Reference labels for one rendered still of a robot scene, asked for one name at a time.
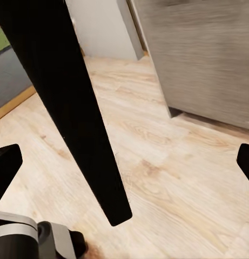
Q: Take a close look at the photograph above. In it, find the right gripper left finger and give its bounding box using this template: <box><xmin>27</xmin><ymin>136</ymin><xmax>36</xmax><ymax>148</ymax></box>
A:
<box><xmin>0</xmin><ymin>144</ymin><xmax>23</xmax><ymax>200</ymax></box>

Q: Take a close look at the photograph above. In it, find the poster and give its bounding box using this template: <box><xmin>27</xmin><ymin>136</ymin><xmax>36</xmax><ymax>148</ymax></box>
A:
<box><xmin>0</xmin><ymin>0</ymin><xmax>133</xmax><ymax>227</ymax></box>

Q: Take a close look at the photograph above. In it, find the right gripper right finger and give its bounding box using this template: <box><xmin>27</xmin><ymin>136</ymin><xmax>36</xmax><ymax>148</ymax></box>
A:
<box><xmin>237</xmin><ymin>143</ymin><xmax>249</xmax><ymax>180</ymax></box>

